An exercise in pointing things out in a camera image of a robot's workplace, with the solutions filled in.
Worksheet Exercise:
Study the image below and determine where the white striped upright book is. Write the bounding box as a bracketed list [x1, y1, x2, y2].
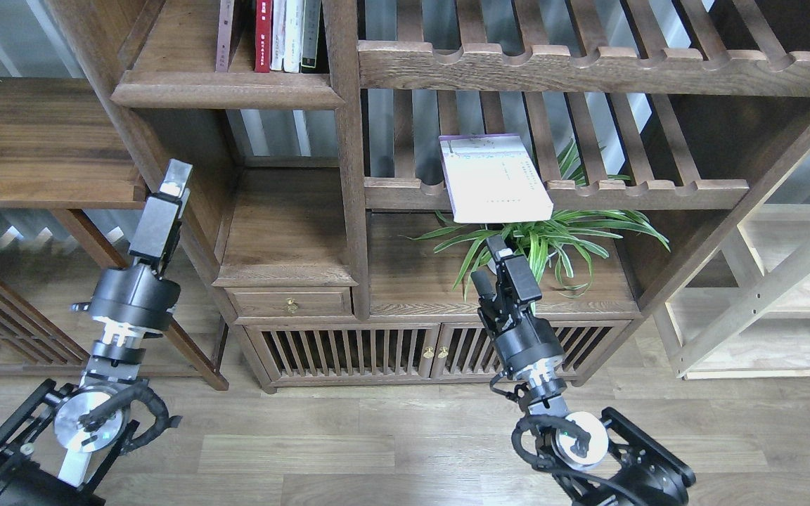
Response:
[282, 0, 305, 73]

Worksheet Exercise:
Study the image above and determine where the pale lavender book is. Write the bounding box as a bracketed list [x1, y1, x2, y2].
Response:
[438, 134, 553, 224]

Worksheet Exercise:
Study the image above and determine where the red paperback book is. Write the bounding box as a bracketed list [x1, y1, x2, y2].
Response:
[254, 0, 273, 73]

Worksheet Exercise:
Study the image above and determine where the white base bar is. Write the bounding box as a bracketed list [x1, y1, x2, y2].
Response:
[58, 450, 94, 488]

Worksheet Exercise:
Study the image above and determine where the green spider plant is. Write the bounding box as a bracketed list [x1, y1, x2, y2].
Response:
[418, 210, 671, 298]

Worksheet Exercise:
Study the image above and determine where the dark slatted wooden rack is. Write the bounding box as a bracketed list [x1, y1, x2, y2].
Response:
[0, 240, 103, 377]

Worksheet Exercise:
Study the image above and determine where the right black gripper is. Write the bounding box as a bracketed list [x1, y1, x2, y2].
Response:
[470, 235, 564, 380]

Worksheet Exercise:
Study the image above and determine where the dark wooden bookshelf cabinet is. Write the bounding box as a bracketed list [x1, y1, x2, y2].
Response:
[47, 1, 810, 391]

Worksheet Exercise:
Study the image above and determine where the grey dark upright book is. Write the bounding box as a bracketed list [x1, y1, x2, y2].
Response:
[300, 1, 327, 74]

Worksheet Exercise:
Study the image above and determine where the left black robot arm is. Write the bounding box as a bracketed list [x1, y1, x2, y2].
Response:
[0, 160, 193, 505]

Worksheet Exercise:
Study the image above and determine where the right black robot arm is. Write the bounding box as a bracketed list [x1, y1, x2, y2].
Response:
[472, 234, 695, 505]

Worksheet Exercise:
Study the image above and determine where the dark maroon book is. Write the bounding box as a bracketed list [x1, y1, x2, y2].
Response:
[214, 0, 247, 72]

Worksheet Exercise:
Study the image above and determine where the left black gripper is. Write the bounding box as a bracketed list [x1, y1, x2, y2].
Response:
[72, 158, 193, 332]

